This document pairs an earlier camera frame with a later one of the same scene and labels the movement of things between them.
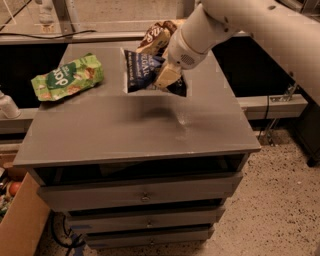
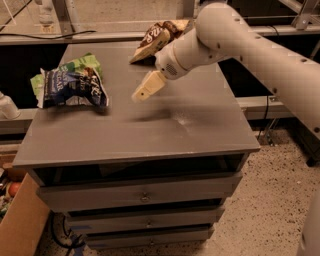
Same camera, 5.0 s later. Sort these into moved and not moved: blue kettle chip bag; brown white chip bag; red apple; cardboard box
Moved: blue kettle chip bag
Not moved: red apple; cardboard box; brown white chip bag
